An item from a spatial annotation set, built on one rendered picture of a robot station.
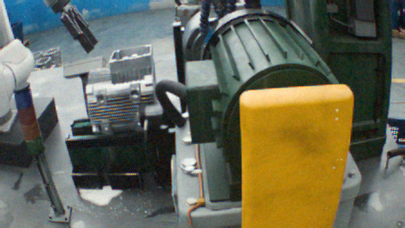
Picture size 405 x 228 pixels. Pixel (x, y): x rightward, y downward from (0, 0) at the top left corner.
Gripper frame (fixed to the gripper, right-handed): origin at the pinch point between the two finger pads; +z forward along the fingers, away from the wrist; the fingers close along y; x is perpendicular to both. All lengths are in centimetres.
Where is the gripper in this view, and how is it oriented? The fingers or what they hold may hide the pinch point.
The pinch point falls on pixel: (88, 41)
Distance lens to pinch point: 131.1
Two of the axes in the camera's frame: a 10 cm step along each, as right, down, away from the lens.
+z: 5.7, 7.2, 4.0
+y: -0.6, -4.5, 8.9
